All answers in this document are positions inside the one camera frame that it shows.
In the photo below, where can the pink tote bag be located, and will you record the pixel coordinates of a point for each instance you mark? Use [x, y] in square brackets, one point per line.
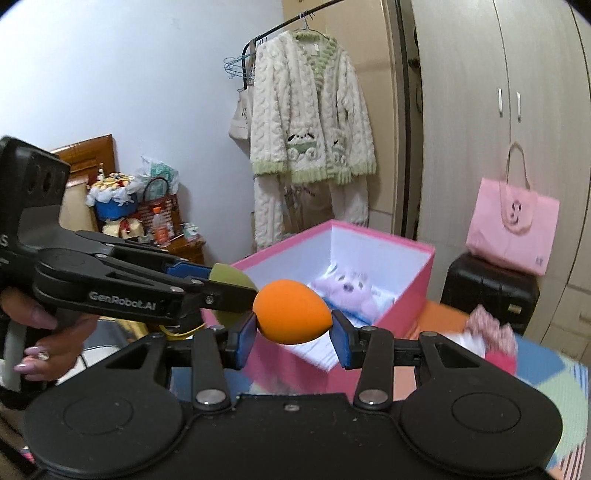
[508, 230]

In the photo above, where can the person's left hand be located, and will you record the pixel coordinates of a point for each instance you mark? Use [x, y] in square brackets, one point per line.
[60, 337]

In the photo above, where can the orange drink bottle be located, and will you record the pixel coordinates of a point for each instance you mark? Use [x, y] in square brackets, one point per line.
[161, 230]

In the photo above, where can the tall beige cabinet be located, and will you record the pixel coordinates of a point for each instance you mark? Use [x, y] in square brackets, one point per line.
[378, 115]

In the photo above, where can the wooden nightstand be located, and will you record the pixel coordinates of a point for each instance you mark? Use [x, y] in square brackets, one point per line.
[189, 251]

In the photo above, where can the woven basket bag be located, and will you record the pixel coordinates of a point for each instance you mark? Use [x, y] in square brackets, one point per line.
[147, 217]

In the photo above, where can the beige wardrobe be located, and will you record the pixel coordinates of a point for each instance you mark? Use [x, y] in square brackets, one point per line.
[461, 138]

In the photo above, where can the cream fleece cardigan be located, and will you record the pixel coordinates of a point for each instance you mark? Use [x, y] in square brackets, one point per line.
[286, 106]

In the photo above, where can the cream fleece pants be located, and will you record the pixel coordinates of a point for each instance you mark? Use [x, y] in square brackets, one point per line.
[272, 212]

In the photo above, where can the black suitcase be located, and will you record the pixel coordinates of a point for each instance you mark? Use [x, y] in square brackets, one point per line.
[485, 290]

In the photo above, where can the black clothes rack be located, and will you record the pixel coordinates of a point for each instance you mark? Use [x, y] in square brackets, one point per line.
[281, 26]

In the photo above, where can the white plush toy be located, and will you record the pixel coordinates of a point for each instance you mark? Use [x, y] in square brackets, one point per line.
[468, 344]

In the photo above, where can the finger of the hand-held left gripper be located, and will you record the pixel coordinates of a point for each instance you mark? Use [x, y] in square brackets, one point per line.
[221, 297]
[189, 270]

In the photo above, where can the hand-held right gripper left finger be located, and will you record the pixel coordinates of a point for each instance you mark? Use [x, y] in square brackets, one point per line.
[244, 341]

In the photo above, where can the purple plush toy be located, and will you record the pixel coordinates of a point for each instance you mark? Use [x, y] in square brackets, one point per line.
[346, 288]

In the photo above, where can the pink storage box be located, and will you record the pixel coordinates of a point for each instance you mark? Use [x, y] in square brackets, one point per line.
[397, 314]

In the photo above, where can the wooden headboard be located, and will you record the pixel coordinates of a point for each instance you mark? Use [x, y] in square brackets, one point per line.
[87, 157]

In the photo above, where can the green makeup sponge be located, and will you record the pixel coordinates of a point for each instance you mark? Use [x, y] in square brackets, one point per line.
[228, 274]

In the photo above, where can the white plastic bag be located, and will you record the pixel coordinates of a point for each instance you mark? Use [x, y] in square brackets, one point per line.
[159, 173]

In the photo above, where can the pink floral scrunchie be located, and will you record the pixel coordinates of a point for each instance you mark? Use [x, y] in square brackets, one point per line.
[489, 325]

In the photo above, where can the patchwork tablecloth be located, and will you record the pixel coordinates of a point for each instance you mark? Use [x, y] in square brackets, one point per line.
[554, 383]

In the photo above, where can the canvas tote bag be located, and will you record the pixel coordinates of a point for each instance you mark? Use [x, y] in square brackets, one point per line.
[242, 115]

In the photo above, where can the magenta cloth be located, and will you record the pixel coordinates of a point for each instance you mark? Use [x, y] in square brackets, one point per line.
[503, 362]

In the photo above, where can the orange makeup sponge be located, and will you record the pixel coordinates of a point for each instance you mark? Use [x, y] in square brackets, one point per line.
[291, 311]

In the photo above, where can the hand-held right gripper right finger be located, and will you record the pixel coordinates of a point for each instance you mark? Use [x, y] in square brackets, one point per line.
[341, 341]

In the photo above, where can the printed paper sheet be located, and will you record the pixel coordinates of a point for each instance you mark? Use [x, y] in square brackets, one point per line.
[318, 353]

